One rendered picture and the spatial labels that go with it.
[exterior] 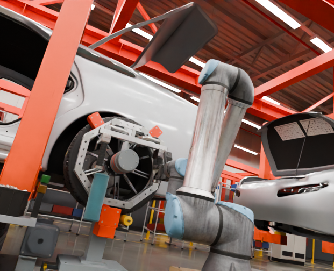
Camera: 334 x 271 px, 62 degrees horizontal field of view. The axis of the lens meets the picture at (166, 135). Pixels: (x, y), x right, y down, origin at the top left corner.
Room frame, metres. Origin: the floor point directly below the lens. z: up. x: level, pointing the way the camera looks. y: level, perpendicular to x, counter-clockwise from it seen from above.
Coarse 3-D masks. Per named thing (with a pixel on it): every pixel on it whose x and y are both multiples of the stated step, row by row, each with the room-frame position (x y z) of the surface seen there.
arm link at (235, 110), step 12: (240, 72) 1.08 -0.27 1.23; (240, 84) 1.03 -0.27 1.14; (252, 84) 1.06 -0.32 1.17; (228, 96) 1.11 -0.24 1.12; (240, 96) 1.06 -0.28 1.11; (252, 96) 1.07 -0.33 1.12; (228, 108) 1.13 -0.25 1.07; (240, 108) 1.10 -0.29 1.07; (228, 120) 1.14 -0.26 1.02; (240, 120) 1.14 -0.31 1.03; (228, 132) 1.16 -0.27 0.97; (228, 144) 1.19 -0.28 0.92; (216, 168) 1.24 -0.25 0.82; (216, 180) 1.28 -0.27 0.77
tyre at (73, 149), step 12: (108, 120) 1.77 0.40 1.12; (132, 120) 1.83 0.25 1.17; (84, 132) 1.72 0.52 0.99; (72, 144) 1.71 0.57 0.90; (72, 156) 1.71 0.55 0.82; (72, 168) 1.72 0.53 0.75; (72, 180) 1.73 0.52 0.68; (72, 192) 1.81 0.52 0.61; (84, 192) 1.76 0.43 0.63; (84, 204) 1.78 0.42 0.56; (144, 204) 1.91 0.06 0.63
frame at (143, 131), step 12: (120, 120) 1.72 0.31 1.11; (96, 132) 1.67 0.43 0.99; (144, 132) 1.78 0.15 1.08; (84, 144) 1.65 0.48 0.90; (84, 156) 1.66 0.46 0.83; (84, 180) 1.71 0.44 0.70; (144, 192) 1.81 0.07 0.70; (108, 204) 1.73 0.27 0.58; (120, 204) 1.76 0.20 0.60; (132, 204) 1.79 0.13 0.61
